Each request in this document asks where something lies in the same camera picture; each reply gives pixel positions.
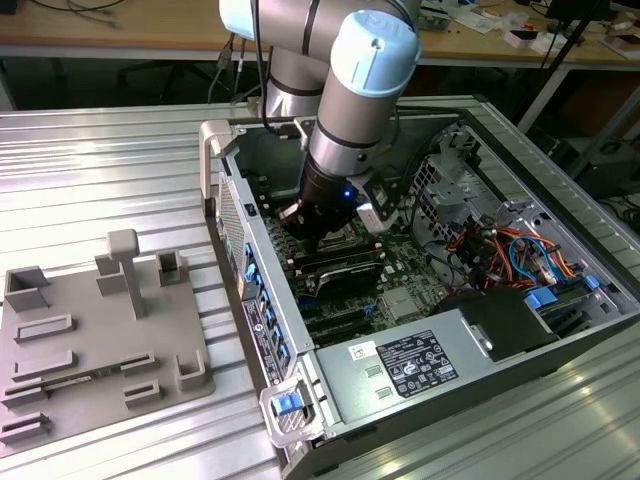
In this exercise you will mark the silver CPU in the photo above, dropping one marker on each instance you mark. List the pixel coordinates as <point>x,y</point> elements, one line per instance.
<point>336,242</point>

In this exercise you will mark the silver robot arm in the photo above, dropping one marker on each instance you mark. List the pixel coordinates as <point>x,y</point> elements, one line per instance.
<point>350,115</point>

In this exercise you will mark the black expansion slot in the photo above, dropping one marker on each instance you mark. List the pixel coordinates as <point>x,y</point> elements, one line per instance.
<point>335,316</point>

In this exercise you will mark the black graphics card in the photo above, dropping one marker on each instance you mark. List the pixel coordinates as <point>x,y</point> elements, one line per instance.
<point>350,282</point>

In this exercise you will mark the green motherboard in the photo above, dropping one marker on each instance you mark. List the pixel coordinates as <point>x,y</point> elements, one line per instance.
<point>405,260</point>

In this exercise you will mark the grey open PC case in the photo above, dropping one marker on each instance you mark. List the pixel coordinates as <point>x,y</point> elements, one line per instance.
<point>272,280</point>

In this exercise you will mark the metal drive cage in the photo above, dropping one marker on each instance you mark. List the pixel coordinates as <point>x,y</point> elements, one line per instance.
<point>445,200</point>

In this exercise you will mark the silver chipset heatsink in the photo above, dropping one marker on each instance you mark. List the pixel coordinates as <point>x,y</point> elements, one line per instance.
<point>400,302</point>

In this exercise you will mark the grey power supply unit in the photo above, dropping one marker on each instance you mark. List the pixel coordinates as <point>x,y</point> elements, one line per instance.
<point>350,380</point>

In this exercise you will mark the blue case latch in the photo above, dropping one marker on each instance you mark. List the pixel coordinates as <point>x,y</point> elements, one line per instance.
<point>286,404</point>

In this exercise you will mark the black plastic shroud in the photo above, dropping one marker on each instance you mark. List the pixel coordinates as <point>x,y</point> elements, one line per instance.
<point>500,320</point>

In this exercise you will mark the wooden desk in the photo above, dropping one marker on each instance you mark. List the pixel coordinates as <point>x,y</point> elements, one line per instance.
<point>150,25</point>

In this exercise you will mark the small white box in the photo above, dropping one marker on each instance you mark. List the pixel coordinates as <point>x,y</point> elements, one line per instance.
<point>522,37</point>

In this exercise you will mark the grey parts rack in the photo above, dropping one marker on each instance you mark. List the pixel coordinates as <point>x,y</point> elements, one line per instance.
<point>100,340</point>

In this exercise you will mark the small blue clip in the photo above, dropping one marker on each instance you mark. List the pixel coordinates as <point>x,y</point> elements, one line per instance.
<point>591,281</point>

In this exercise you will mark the green RAM stick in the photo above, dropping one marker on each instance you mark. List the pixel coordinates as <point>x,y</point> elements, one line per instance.
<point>70,381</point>

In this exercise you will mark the small silver wrist camera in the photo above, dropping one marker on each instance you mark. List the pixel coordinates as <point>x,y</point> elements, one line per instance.
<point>289,212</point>

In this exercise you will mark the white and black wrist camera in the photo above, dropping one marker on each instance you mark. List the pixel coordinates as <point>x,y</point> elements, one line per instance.
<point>375,215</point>

